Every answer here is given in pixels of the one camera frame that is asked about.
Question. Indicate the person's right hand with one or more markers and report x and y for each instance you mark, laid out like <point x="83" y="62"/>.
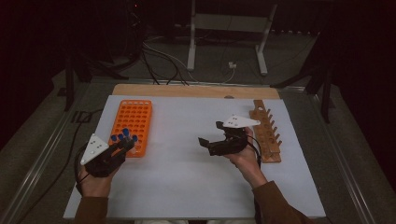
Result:
<point x="250" y="165"/>

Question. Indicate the white metal-legged desk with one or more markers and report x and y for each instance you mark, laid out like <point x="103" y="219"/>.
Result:
<point x="230" y="23"/>

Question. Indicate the person's left hand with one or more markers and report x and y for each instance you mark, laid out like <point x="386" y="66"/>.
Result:
<point x="95" y="186"/>

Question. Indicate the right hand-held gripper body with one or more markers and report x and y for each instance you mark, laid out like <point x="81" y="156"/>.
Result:
<point x="232" y="144"/>

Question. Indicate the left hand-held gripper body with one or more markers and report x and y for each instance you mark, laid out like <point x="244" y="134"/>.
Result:
<point x="99" y="161"/>

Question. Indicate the black stand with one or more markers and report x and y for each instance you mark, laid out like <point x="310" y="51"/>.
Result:
<point x="69" y="87"/>
<point x="325" y="99"/>

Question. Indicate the white table mat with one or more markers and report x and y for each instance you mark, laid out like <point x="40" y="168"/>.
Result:
<point x="180" y="186"/>

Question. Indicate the blue-capped clear test tube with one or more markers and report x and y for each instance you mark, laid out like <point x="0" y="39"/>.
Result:
<point x="114" y="137"/>
<point x="134" y="137"/>
<point x="120" y="136"/>
<point x="125" y="132"/>

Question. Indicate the wooden test tube rack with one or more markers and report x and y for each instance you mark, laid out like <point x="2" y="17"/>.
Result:
<point x="267" y="140"/>

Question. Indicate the metal floor rail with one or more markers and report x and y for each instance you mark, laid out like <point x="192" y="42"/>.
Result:
<point x="342" y="161"/>
<point x="42" y="161"/>

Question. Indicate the orange plastic tube rack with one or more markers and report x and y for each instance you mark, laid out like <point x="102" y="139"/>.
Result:
<point x="137" y="115"/>

